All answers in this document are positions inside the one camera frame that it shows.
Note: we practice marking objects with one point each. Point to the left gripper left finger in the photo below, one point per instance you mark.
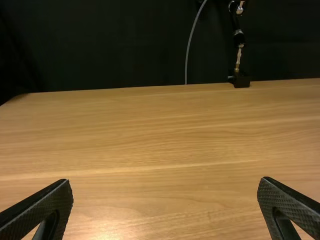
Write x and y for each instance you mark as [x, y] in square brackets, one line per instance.
[37, 215]

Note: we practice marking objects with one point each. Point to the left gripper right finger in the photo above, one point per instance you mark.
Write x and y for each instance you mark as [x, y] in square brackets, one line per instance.
[287, 202]

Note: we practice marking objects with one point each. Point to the black clamp stand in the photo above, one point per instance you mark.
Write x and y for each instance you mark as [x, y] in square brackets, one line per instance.
[242, 81]

